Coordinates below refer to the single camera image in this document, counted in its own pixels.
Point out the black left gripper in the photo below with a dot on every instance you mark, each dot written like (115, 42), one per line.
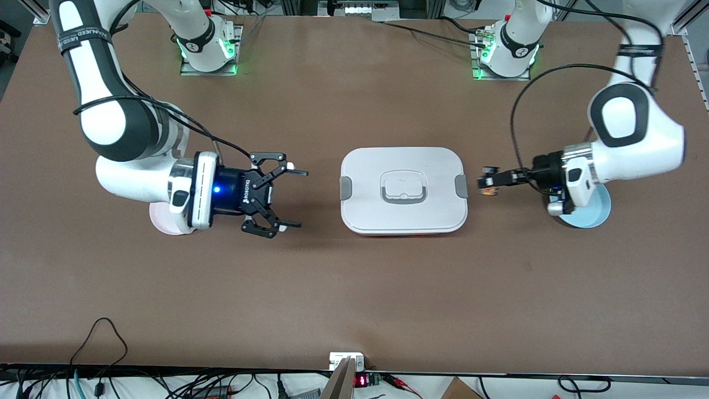
(545, 168)

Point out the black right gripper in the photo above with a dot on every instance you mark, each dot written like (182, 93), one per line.
(235, 191)

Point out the pink round plate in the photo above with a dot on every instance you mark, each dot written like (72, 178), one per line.
(166, 223)

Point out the aluminium camera mount bar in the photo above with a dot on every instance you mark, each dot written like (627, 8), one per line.
(339, 382)

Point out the aluminium frame profile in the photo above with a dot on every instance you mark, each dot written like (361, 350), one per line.
(692, 55)

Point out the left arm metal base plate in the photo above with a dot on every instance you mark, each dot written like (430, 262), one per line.
(501, 78)

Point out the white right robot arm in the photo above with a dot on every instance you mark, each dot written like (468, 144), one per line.
(111, 122)

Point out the white bracket plate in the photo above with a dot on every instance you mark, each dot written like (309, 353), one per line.
(335, 360)

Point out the black power adapter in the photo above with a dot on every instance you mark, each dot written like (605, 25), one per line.
(210, 392)

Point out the light blue round plate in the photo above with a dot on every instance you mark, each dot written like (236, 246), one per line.
(595, 213)

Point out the brown cardboard piece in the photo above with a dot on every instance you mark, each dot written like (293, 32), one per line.
(460, 390)

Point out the red digit display board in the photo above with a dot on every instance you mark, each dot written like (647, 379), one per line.
(363, 380)

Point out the orange and black switch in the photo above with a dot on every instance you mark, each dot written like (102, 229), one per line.
(487, 192)

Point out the white power strip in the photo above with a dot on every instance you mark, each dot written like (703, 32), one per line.
(368, 8)

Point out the white lidded storage box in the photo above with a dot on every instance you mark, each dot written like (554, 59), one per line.
(404, 210)

